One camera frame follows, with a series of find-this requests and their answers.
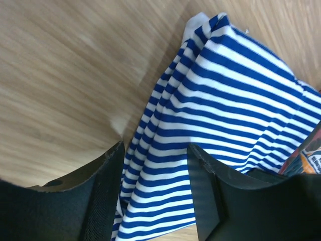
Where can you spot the blue white striped tank top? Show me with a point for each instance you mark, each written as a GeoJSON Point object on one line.
{"type": "Point", "coordinates": [230, 95]}

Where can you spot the red tank top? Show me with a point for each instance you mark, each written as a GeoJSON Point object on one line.
{"type": "Point", "coordinates": [306, 158]}

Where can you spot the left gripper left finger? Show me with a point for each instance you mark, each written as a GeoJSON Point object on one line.
{"type": "Point", "coordinates": [78, 206]}

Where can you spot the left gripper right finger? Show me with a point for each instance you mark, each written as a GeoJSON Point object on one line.
{"type": "Point", "coordinates": [230, 205]}

